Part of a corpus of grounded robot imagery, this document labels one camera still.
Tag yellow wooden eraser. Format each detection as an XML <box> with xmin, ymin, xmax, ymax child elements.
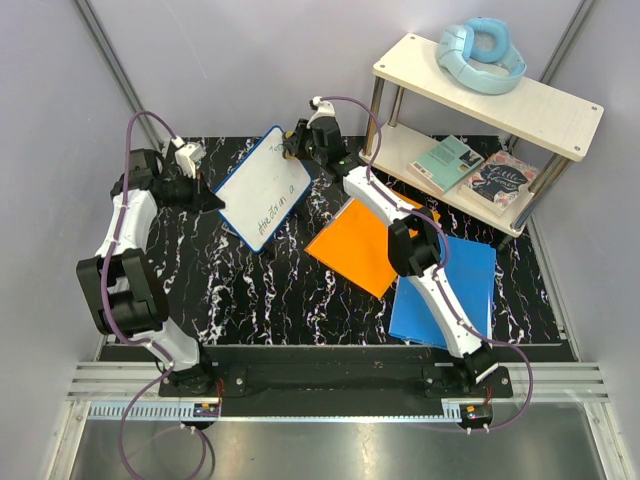
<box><xmin>282</xmin><ymin>131</ymin><xmax>297</xmax><ymax>159</ymax></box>

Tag blue framed whiteboard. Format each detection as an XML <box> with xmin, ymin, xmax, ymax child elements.
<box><xmin>215</xmin><ymin>126</ymin><xmax>312</xmax><ymax>253</ymax></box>

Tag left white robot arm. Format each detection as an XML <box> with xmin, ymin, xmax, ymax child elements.
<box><xmin>76</xmin><ymin>141</ymin><xmax>225</xmax><ymax>396</ymax></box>

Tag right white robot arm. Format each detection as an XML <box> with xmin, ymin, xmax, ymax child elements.
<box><xmin>282</xmin><ymin>117</ymin><xmax>498</xmax><ymax>397</ymax></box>

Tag orange folder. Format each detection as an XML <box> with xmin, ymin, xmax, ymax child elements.
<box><xmin>303</xmin><ymin>192</ymin><xmax>442</xmax><ymax>300</ymax></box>

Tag white two-tier shelf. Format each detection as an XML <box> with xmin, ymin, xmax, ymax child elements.
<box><xmin>361</xmin><ymin>33</ymin><xmax>604</xmax><ymax>239</ymax></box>

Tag teal book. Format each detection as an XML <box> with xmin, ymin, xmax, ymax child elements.
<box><xmin>407</xmin><ymin>135</ymin><xmax>484</xmax><ymax>194</ymax></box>

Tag light blue headphones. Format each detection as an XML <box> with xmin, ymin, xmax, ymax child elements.
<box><xmin>436</xmin><ymin>17</ymin><xmax>527</xmax><ymax>95</ymax></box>

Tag floral navy book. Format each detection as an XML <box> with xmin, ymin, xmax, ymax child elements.
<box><xmin>458</xmin><ymin>151</ymin><xmax>539</xmax><ymax>217</ymax></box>

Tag blue folder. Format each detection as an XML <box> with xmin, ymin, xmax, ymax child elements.
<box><xmin>389</xmin><ymin>237</ymin><xmax>496</xmax><ymax>349</ymax></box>

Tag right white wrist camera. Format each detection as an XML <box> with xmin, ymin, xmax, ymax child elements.
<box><xmin>308</xmin><ymin>96</ymin><xmax>335</xmax><ymax>124</ymax></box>

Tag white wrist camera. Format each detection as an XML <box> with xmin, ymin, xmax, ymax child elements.
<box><xmin>308</xmin><ymin>96</ymin><xmax>335</xmax><ymax>124</ymax></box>
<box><xmin>171</xmin><ymin>136</ymin><xmax>205</xmax><ymax>179</ymax></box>

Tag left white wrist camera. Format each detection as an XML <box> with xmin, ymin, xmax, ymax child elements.
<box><xmin>171</xmin><ymin>136</ymin><xmax>205</xmax><ymax>179</ymax></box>

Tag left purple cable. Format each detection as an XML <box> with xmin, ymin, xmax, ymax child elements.
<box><xmin>102</xmin><ymin>109</ymin><xmax>217</xmax><ymax>480</ymax></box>

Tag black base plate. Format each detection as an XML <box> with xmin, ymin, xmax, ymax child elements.
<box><xmin>160</xmin><ymin>346</ymin><xmax>513</xmax><ymax>420</ymax></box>

